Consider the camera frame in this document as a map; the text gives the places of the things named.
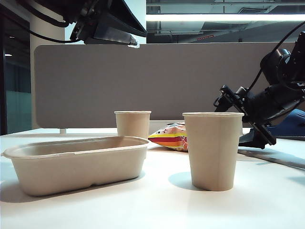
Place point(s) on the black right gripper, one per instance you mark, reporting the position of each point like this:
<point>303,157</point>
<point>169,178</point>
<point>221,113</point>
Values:
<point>269,105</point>

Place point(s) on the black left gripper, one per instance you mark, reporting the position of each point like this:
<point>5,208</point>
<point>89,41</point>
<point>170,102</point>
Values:
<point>83,26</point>

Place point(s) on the colourful chips bag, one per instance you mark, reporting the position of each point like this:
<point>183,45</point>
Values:
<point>171,140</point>

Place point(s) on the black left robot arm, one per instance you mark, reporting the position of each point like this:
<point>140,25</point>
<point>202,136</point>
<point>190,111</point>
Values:
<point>47,9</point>

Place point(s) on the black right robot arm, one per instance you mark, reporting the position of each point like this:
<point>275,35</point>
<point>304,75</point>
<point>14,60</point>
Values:
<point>276,64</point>

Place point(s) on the beige oblong pulp box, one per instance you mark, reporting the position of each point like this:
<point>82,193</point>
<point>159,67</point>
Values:
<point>71,171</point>

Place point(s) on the beige paper cup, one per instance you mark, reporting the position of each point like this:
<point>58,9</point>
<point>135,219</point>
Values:
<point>132,124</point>
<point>212,155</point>

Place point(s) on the dark blue slipper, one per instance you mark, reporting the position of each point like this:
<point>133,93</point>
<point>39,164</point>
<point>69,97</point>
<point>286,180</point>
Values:
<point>296,118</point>

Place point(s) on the white flat board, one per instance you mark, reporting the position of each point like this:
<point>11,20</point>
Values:
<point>286,159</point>

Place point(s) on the grey desk divider panel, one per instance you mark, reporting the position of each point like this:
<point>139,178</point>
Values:
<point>143,83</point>

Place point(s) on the beige round column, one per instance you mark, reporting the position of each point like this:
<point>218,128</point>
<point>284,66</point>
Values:
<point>47,59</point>

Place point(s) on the red led sign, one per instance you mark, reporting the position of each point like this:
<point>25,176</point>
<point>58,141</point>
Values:
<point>205,38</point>

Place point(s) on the dark glass door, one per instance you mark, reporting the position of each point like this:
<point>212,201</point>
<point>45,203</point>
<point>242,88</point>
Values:
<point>14,71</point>

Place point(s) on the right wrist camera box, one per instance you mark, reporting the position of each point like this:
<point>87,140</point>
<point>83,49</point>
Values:
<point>241,92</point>

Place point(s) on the white divider bracket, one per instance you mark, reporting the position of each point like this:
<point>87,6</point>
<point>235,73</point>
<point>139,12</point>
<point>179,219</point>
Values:
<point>63,131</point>

